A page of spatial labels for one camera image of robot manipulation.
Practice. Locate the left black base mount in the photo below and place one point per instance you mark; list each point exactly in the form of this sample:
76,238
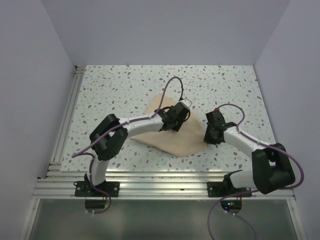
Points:
84,189

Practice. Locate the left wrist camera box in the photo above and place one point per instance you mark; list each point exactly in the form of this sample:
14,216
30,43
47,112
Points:
187,103

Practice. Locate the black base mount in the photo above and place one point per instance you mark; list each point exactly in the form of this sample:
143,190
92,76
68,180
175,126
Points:
84,189
225,188

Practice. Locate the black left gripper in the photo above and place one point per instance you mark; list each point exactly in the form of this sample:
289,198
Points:
177,127

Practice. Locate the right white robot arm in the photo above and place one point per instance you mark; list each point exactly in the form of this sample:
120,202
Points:
271,168

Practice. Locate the beige cloth mat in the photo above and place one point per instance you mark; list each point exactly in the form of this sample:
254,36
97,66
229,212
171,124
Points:
187,141

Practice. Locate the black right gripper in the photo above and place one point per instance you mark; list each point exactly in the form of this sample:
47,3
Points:
207,139

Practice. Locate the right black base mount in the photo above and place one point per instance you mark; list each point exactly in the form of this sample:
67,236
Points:
225,188

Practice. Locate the aluminium frame rails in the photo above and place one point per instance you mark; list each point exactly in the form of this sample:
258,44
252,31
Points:
144,171

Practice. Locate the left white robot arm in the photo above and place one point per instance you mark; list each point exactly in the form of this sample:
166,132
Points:
108,138

